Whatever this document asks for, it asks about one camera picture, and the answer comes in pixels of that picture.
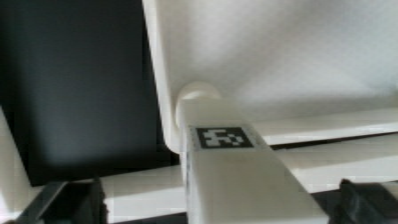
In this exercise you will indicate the white desk top tray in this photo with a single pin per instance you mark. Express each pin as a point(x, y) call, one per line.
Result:
point(299, 58)

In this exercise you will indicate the white desk leg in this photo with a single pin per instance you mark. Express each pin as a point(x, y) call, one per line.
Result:
point(242, 188)

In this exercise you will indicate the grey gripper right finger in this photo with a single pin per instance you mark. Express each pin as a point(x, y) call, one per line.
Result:
point(369, 203)

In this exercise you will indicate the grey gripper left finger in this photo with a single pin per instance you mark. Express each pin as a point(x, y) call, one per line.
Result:
point(68, 204)

